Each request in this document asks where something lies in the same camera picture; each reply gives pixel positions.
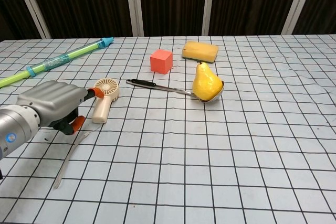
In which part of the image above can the blue green water pump toy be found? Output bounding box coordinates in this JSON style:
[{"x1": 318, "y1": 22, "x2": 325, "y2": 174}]
[{"x1": 0, "y1": 37, "x2": 115, "y2": 89}]

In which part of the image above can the yellow pear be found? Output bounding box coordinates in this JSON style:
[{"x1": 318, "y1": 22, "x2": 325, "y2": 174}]
[{"x1": 192, "y1": 62, "x2": 224, "y2": 101}]

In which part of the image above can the yellow sponge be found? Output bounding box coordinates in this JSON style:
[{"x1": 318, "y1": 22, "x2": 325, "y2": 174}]
[{"x1": 182, "y1": 40, "x2": 219, "y2": 64}]

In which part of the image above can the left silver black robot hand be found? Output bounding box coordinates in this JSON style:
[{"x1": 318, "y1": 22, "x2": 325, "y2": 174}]
[{"x1": 17, "y1": 80, "x2": 104, "y2": 135}]

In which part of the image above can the cream handheld mini fan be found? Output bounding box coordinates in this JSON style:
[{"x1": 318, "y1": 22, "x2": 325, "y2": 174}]
[{"x1": 91, "y1": 77, "x2": 120, "y2": 124}]

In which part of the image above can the pink foam cube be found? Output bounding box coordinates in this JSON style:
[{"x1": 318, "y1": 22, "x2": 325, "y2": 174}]
[{"x1": 150, "y1": 49, "x2": 173, "y2": 74}]

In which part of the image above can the white black grid tablecloth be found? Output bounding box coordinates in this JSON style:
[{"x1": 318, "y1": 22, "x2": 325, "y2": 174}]
[{"x1": 0, "y1": 34, "x2": 336, "y2": 224}]

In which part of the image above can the white aluminium frame post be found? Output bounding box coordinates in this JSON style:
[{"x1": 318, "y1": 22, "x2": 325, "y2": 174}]
[
  {"x1": 124, "y1": 0, "x2": 144, "y2": 37},
  {"x1": 201, "y1": 0, "x2": 216, "y2": 36},
  {"x1": 281, "y1": 0, "x2": 311, "y2": 36},
  {"x1": 12, "y1": 0, "x2": 51, "y2": 39}
]

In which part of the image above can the steel ladle black handle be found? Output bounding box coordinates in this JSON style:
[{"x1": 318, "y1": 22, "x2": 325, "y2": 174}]
[{"x1": 125, "y1": 79, "x2": 225, "y2": 103}]

